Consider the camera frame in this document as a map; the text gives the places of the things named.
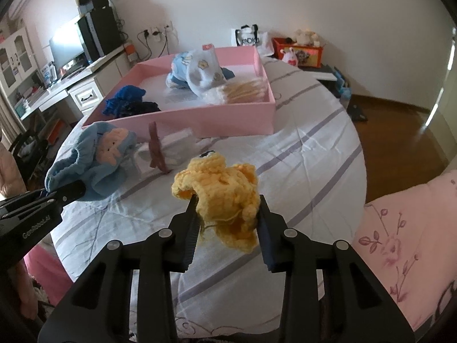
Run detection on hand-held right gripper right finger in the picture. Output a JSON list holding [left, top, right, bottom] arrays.
[[257, 195, 416, 343]]

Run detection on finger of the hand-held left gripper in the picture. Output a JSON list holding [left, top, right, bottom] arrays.
[[36, 180, 87, 211], [0, 190, 49, 211]]

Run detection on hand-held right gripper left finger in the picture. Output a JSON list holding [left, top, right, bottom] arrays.
[[37, 196, 201, 343]]

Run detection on light blue plush hat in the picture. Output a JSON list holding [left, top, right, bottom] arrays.
[[45, 121, 138, 201]]

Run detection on yellow knitted toy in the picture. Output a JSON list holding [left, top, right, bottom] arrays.
[[171, 155, 260, 251]]

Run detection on pink box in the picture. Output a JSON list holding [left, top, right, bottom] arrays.
[[81, 46, 276, 138]]

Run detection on light blue printed blanket roll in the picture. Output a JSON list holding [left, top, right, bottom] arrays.
[[166, 44, 236, 95]]

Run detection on pink bed sheet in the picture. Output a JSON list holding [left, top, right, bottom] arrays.
[[23, 246, 75, 306]]

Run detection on black chair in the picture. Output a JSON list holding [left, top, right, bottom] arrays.
[[7, 129, 49, 186]]

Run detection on clear pouch with brown ribbon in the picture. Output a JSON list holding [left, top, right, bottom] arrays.
[[134, 121, 195, 176]]

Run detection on stack of books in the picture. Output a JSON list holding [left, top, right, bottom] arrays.
[[12, 86, 49, 115]]

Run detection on white desk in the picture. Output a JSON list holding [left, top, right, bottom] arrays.
[[0, 48, 138, 124]]

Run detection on blue white carton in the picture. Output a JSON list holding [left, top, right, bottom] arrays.
[[40, 62, 58, 84]]

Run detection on computer monitor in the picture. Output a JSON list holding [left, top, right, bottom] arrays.
[[49, 25, 86, 70]]

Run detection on white glass-door cabinet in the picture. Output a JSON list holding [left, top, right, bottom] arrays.
[[0, 25, 36, 90]]

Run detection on black computer tower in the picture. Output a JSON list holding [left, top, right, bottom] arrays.
[[76, 7, 120, 63]]

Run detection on black floor item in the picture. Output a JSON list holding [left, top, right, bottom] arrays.
[[348, 103, 368, 122]]

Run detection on blue plastic item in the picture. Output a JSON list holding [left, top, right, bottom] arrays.
[[334, 68, 352, 101]]

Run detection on pink plush toy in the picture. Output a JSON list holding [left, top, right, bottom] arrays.
[[280, 47, 298, 65]]

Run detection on orange toy box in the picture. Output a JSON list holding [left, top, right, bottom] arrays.
[[272, 37, 324, 68]]

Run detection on white tote bag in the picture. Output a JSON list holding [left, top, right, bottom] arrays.
[[231, 25, 270, 56]]

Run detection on cream plush toy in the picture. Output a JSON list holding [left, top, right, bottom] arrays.
[[293, 29, 320, 46]]

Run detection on black power cable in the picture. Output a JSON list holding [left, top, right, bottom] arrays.
[[137, 30, 152, 61], [157, 30, 170, 58]]

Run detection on wall power outlets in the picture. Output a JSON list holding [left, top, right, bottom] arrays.
[[143, 21, 175, 40]]

